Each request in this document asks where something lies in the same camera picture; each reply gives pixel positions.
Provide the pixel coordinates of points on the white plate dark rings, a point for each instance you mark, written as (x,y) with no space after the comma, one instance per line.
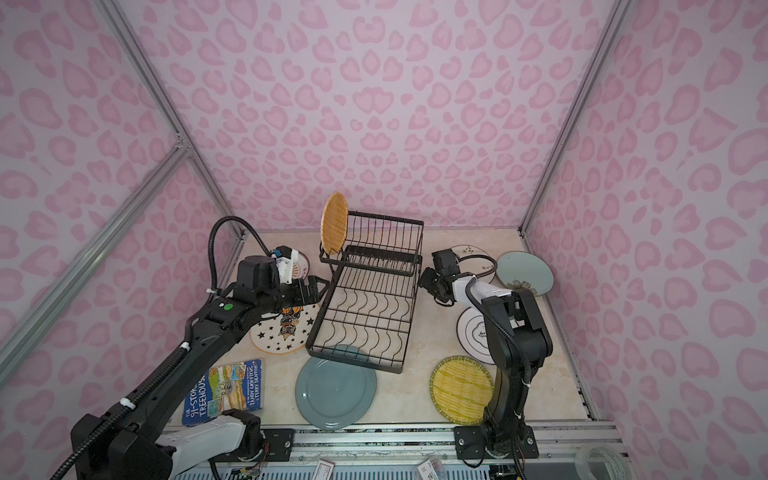
(474,336)

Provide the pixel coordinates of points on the white plate black stars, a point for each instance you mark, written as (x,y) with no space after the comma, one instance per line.
(286,332)

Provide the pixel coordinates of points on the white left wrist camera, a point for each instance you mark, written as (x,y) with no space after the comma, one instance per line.
(286,258)

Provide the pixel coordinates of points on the black wire dish rack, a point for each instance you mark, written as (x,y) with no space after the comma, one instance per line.
(366,315)

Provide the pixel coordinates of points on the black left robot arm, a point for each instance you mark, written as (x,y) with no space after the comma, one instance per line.
(221,323)

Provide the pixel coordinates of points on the light blue flower plate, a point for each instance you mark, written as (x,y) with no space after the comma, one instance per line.
(519,269)

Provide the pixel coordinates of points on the yellow woven round plate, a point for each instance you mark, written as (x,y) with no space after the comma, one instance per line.
(460,388)

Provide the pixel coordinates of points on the clear tape roll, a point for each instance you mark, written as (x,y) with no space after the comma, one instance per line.
(601,462)

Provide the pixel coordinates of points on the left corner aluminium post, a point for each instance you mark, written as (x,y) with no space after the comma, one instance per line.
(126,36)

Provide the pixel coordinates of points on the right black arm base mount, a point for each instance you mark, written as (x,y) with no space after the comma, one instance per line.
(475,443)

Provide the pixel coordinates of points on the corner aluminium post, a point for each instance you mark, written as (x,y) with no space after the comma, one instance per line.
(126,36)
(618,17)

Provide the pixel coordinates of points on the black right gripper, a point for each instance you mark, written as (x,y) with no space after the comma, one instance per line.
(425,279)

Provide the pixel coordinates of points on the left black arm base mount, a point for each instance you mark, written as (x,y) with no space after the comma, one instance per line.
(270,445)

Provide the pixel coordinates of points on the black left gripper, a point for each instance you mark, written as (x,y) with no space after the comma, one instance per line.
(314,295)

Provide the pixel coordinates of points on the orange woven round plate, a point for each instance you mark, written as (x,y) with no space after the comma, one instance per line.
(334,220)

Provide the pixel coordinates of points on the diagonal aluminium frame bar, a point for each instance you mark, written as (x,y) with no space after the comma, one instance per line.
(38,320)

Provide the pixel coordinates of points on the teal green round plate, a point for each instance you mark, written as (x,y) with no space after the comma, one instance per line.
(333,394)

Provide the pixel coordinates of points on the aluminium front rail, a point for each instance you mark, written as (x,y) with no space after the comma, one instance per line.
(372,447)

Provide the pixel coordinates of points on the right corner aluminium post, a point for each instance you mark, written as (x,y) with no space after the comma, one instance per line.
(618,17)

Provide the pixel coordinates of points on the white plate floral sprigs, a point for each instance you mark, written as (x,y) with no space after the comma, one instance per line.
(473,260)

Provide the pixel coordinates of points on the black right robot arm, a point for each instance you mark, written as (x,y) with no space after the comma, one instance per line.
(519,343)

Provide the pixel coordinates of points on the blue illustrated children's book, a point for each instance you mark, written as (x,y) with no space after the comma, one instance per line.
(235,386)

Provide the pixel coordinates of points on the white plate orange sunburst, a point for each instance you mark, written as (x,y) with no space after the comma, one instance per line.
(300,265)

